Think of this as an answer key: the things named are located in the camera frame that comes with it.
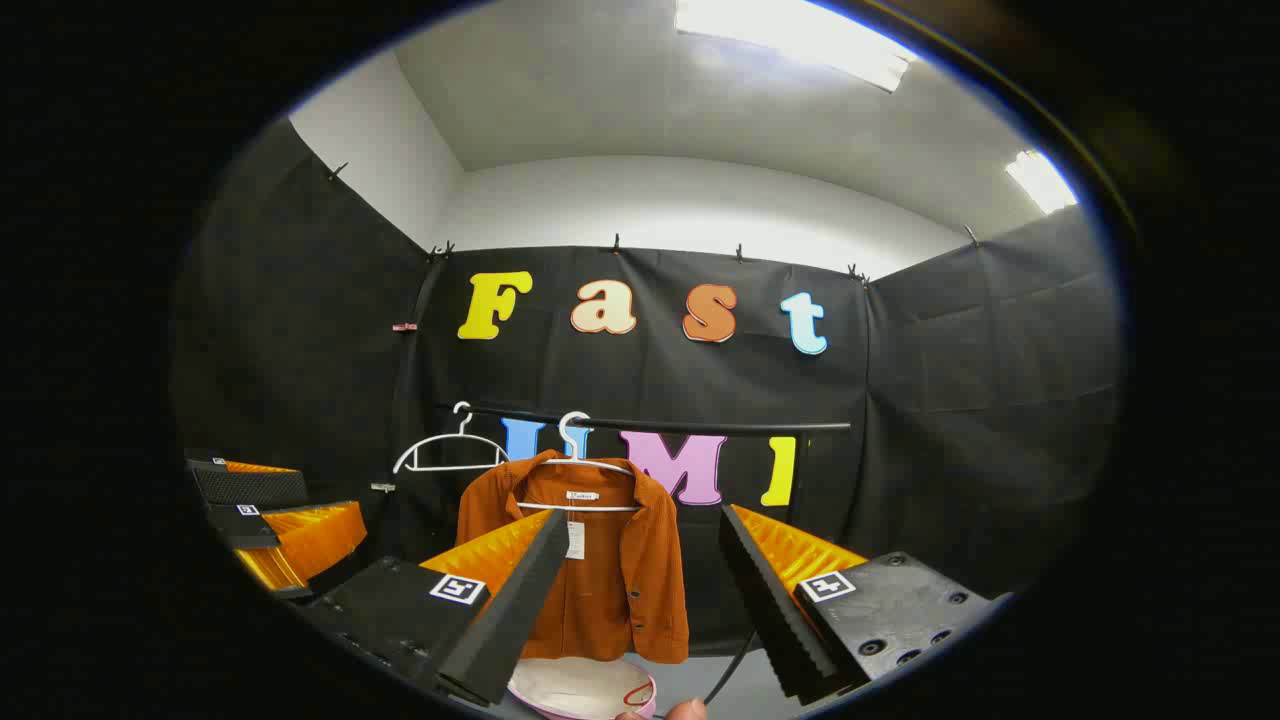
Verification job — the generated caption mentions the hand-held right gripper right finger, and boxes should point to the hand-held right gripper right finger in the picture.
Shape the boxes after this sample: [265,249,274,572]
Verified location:
[718,503,1011,706]

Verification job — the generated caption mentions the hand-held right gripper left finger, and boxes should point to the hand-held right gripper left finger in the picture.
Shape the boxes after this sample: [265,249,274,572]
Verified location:
[300,508,571,707]

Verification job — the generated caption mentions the orange corduroy jacket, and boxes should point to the orange corduroy jacket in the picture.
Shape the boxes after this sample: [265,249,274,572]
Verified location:
[455,460,691,663]

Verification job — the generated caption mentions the pink white laundry hamper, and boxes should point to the pink white laundry hamper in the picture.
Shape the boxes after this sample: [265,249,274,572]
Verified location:
[507,655,659,720]

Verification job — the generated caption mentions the white plastic hanger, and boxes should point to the white plastic hanger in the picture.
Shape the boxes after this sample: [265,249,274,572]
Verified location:
[392,402,511,475]
[515,412,643,514]

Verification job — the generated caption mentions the black backdrop cloth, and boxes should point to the black backdrop cloth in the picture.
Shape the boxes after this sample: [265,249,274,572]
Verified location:
[170,115,1126,661]

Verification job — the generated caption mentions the row of black cloth clips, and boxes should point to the row of black cloth clips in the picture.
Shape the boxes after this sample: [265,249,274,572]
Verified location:
[328,162,981,286]

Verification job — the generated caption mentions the small ceiling light panel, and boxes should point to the small ceiling light panel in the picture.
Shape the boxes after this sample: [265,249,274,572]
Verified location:
[1005,150,1079,215]

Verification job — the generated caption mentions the large ceiling light panel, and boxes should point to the large ceiling light panel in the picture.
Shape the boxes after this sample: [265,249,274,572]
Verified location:
[675,0,916,93]

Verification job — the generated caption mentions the black cable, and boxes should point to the black cable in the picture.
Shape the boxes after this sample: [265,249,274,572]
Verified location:
[703,628,758,704]

